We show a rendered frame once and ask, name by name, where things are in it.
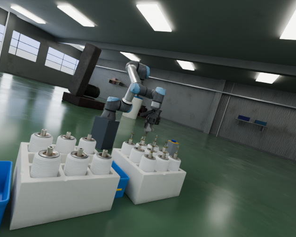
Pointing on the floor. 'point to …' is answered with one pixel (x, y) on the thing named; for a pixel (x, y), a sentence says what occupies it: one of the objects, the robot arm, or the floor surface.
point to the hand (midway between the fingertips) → (145, 132)
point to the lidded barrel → (136, 101)
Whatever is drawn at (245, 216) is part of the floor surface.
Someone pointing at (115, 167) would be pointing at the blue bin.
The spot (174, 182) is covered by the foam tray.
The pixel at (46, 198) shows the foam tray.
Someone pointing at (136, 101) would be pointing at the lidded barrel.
